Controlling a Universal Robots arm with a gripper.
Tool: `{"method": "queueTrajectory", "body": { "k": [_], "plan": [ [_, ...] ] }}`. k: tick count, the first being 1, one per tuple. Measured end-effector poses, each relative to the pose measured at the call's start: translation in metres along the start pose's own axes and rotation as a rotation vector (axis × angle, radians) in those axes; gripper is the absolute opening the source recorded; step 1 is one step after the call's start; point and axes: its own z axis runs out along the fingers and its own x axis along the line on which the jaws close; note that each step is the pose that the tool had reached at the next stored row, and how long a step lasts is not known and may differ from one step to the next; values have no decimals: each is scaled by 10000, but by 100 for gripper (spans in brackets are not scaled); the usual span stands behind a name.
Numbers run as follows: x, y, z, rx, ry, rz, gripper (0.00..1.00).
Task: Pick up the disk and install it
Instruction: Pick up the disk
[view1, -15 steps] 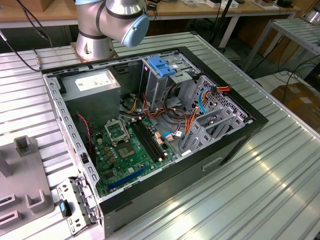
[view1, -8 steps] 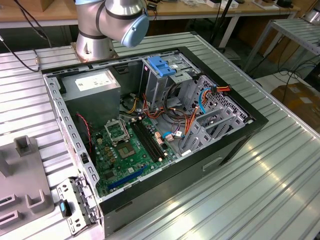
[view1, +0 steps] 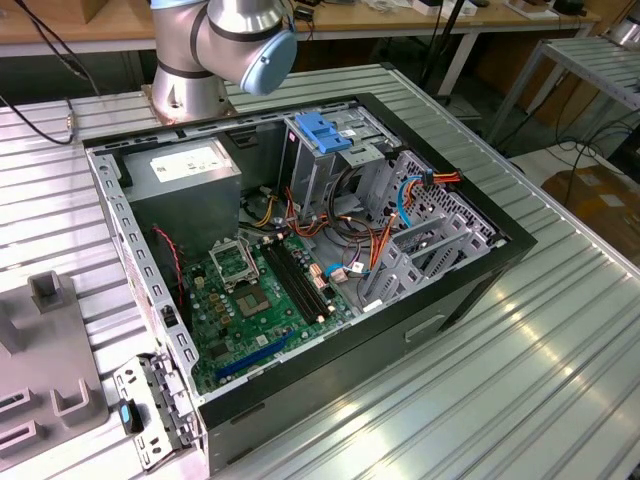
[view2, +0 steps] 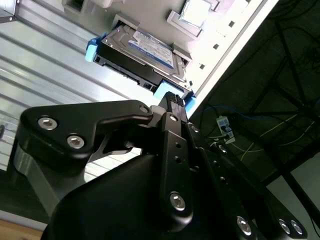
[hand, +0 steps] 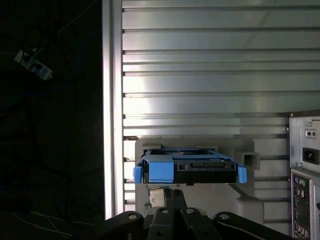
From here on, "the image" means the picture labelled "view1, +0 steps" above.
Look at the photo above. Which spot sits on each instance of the wooden block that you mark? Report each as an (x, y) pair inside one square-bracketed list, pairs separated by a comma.
[(530, 7)]

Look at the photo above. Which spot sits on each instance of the CPU socket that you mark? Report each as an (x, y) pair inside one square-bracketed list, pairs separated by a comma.
[(252, 301)]

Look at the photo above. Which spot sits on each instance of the metal disk bay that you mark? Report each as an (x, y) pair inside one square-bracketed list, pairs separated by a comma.
[(395, 257)]

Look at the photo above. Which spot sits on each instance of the black desk device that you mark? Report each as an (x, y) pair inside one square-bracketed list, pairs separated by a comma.
[(570, 6)]

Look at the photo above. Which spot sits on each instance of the white box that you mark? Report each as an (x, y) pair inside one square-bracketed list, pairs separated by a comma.
[(430, 7)]

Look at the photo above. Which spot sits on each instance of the black blue release latch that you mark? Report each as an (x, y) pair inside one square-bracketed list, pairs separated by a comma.
[(131, 417)]

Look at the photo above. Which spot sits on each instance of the large brown cardboard box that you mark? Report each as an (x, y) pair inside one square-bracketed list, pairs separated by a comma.
[(600, 210)]

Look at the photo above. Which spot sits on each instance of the grey parts rack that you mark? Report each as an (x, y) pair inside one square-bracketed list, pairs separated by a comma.
[(45, 350)]

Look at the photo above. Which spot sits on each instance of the blue expansion slot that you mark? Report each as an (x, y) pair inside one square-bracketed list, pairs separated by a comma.
[(255, 357)]

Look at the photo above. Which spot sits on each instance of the green motherboard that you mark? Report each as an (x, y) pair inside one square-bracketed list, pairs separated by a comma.
[(270, 330)]

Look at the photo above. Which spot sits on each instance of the wooden desk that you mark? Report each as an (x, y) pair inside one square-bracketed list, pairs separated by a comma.
[(550, 24)]

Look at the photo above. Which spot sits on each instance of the blue plastic drive latch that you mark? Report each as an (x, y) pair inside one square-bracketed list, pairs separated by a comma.
[(320, 132)]

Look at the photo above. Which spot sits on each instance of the black RAM slot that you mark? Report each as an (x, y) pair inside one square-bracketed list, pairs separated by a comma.
[(285, 280), (301, 280), (309, 280), (293, 280)]

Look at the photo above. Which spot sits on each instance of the metal slat side table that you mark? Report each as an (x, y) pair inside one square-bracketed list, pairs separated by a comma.
[(600, 65)]

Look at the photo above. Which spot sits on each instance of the black open PC case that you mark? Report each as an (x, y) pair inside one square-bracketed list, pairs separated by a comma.
[(350, 360)]

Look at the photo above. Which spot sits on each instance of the metal slot bracket cover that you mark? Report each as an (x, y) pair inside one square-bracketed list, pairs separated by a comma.
[(131, 380)]

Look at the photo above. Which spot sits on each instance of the grey power supply unit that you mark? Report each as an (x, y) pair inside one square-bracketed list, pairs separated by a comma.
[(185, 200)]

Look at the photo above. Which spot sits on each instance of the metal optical drive cage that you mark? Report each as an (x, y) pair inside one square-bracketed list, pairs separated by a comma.
[(305, 170)]

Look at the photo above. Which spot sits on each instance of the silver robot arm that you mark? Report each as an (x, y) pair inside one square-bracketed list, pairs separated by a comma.
[(185, 50)]

